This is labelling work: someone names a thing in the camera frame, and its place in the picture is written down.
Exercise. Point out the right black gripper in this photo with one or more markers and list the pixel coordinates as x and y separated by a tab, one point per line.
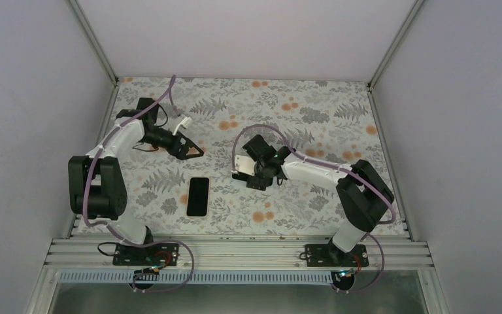
258	184

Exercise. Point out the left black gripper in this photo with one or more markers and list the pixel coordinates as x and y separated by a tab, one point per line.
181	154

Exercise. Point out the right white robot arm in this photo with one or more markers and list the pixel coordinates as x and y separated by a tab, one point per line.
363	194

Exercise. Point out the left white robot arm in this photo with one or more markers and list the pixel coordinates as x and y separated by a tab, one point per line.
97	190

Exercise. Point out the black phone in white case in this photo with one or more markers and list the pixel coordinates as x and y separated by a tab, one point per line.
198	197

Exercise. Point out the floral patterned table mat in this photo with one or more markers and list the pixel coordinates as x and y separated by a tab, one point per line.
331	121

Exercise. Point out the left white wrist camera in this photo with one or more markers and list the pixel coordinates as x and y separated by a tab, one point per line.
182	122

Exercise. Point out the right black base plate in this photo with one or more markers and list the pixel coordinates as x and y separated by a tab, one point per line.
327	255

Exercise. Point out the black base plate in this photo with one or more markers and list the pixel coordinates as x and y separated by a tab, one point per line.
161	255
327	255

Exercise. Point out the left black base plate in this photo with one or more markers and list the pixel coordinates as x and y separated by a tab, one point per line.
161	255

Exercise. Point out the white slotted cable duct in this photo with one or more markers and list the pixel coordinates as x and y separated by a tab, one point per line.
171	277

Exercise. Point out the aluminium mounting rail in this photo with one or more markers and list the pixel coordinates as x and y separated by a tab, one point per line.
245	253

